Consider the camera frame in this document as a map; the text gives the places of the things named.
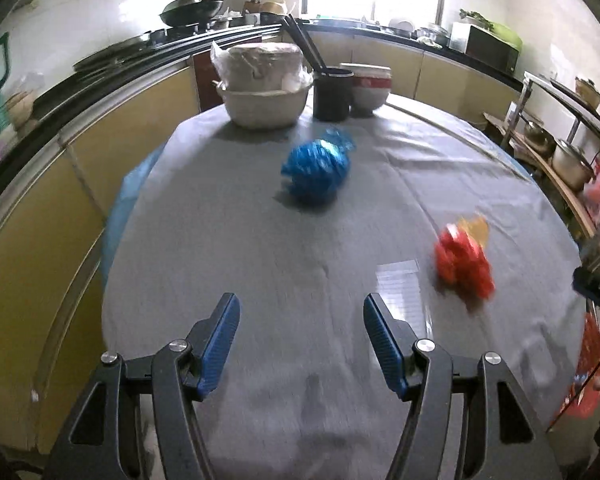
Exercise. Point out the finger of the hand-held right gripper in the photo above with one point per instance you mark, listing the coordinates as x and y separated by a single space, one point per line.
596 281

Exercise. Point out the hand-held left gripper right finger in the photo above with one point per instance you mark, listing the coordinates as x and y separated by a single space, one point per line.
386 350

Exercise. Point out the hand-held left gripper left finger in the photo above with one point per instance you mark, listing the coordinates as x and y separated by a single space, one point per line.
217 350

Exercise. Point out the clear plastic packet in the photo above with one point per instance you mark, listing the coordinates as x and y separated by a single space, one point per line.
397 285

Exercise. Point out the orange peel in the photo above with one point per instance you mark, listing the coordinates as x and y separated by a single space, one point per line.
475 230

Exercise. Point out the blue plastic bag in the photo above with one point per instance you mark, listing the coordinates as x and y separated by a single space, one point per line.
315 170

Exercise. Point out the round table with grey cloth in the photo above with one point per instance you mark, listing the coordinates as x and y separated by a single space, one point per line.
290 260

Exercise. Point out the large steel pot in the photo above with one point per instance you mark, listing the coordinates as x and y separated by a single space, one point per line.
572 164

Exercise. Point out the small steel pot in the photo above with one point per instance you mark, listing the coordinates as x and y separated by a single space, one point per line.
537 133

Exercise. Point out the metal storage rack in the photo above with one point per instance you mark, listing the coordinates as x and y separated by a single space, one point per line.
570 110

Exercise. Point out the blue table cover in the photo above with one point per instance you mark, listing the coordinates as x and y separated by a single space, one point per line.
125 200

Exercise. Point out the cream pot with lid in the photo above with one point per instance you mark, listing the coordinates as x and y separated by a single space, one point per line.
589 92

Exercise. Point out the yellow base cabinets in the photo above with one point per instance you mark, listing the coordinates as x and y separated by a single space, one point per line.
25 260

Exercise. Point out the white basin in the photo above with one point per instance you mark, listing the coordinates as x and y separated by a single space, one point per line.
260 110

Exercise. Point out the white bowl with red band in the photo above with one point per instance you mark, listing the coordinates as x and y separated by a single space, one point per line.
370 95

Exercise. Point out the microwave oven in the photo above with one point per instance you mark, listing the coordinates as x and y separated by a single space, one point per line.
485 46

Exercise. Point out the black chopstick holder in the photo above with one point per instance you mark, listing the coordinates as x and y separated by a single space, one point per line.
332 95

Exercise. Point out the green plastic bag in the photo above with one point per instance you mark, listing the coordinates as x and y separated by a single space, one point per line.
507 34

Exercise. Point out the leafy greens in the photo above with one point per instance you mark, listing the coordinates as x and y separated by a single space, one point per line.
475 16

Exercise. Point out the black countertop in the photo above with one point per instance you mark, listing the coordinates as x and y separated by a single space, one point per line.
105 77

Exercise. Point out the steel pot with lid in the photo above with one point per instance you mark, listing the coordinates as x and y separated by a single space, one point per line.
432 35

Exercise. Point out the gas stove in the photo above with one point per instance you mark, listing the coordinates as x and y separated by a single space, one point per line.
130 47

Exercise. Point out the black chopsticks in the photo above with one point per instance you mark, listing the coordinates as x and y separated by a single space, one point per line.
302 42

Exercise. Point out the white dish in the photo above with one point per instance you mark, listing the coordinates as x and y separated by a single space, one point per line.
402 25

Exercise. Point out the black wok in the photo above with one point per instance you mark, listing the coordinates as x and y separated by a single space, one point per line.
192 7

